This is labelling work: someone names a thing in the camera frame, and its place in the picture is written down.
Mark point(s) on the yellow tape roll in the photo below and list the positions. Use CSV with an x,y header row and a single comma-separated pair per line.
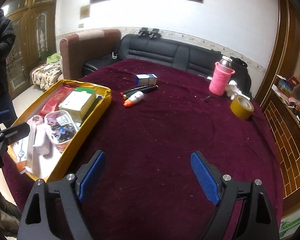
x,y
241,107

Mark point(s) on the white small figurine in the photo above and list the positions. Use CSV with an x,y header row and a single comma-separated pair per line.
x,y
232,90

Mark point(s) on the wooden side cabinet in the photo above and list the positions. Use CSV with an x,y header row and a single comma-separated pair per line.
x,y
285,129

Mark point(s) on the wooden wardrobe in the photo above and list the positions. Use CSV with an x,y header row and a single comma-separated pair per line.
x,y
33,23

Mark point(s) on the pink knitted sleeve flask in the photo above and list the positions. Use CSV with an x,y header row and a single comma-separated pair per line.
x,y
221,75

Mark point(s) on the brown red armchair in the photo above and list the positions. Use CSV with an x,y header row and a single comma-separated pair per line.
x,y
79,48

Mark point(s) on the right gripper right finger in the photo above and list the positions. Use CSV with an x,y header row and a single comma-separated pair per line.
x,y
256,219

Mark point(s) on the red foil packet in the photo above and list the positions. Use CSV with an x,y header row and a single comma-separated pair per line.
x,y
56,99

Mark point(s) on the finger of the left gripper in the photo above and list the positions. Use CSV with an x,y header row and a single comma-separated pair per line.
x,y
15,132
5,115

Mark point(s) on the black clips on sofa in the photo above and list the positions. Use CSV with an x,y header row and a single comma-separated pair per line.
x,y
153,33

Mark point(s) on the gold-edged white tray box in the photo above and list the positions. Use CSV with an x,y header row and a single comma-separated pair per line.
x,y
21,152

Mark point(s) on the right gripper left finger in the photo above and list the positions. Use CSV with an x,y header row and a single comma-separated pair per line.
x,y
53,210

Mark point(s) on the clear pink plastic container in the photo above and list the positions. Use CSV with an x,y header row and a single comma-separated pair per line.
x,y
60,129

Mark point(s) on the blue white small box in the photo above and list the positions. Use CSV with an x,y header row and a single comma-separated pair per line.
x,y
146,79

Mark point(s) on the black leather sofa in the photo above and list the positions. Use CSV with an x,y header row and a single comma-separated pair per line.
x,y
179,55

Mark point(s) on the person in dark clothes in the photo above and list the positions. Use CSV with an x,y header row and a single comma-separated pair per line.
x,y
7,39

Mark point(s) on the floral blanket pile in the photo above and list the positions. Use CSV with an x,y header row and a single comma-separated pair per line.
x,y
47,74

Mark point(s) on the dark red table cloth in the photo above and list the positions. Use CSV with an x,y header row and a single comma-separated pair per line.
x,y
148,189

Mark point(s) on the white orange-capped tube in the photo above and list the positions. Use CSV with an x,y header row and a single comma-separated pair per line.
x,y
133,99

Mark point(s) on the black marker pen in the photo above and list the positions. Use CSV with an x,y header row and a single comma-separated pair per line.
x,y
144,89

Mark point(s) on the green white medicine box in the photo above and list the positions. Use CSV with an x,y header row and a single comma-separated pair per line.
x,y
78,102

